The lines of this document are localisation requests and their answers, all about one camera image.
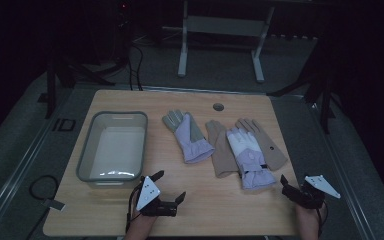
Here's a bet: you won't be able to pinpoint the person's left hand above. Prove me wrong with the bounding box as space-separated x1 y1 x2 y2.
130 204 158 233

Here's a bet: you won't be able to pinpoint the beige glove with dark button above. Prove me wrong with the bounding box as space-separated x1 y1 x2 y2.
235 117 289 172

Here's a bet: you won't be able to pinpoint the black stand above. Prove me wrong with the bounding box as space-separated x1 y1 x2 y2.
37 0 132 120
267 33 340 135

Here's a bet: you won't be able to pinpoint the black floor cable loop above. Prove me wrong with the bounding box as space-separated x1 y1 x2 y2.
28 174 61 202

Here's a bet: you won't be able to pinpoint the white metal desk frame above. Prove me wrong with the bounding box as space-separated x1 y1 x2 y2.
162 0 276 84

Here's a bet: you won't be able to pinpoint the person's right hand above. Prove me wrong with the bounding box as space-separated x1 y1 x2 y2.
294 202 327 234

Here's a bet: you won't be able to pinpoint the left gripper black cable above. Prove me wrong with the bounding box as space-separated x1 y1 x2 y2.
125 179 146 233

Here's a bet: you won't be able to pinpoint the plain beige glove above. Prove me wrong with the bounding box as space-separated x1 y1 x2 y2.
204 119 240 179

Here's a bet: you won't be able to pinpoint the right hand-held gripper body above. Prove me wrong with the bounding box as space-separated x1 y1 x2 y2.
288 174 342 211

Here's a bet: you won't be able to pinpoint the black hanging cables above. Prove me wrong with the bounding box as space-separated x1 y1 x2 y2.
126 42 145 92

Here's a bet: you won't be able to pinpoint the white and purple ski glove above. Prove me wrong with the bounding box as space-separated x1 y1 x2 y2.
225 126 278 191

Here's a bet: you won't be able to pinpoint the grey plastic bin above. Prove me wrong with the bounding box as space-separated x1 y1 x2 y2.
75 110 149 188

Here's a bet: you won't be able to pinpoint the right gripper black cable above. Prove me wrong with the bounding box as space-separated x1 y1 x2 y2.
315 201 328 238

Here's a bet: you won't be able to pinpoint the black floor bracket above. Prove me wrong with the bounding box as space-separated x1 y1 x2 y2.
51 117 77 132

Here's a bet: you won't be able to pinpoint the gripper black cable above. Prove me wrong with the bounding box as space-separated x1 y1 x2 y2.
125 179 146 233
315 201 328 238

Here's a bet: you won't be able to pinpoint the grey floor tag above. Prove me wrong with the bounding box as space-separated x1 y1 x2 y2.
41 198 67 212

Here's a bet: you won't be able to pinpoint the purple glove with grey palm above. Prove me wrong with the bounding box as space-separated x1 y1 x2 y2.
161 109 216 165

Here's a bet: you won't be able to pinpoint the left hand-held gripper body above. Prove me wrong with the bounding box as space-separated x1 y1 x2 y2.
135 175 178 218

